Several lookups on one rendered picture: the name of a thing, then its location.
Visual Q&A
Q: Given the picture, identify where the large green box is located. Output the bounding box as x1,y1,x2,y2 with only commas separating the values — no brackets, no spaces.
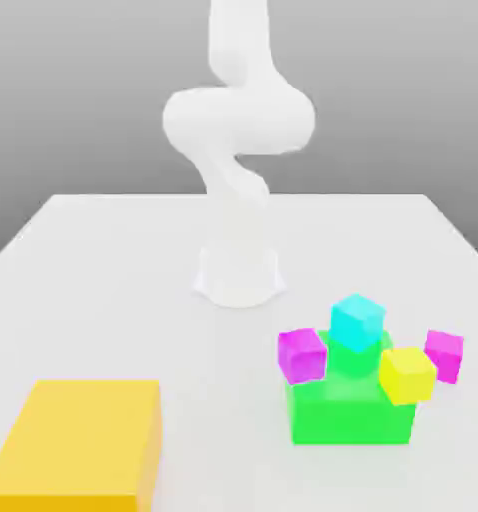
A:
283,328,419,446

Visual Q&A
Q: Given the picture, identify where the small yellow cube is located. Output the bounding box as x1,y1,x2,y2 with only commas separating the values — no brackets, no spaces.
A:
378,346,438,407

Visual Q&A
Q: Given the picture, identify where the large orange box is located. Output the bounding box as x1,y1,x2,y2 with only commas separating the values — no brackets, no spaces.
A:
0,378,163,512

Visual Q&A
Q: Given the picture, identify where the small cyan cube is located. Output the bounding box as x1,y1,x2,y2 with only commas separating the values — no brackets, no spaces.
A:
329,292,387,354

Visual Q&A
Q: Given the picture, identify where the small magenta cube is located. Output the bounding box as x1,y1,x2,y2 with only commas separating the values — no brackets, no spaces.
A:
277,327,329,386
423,329,465,386

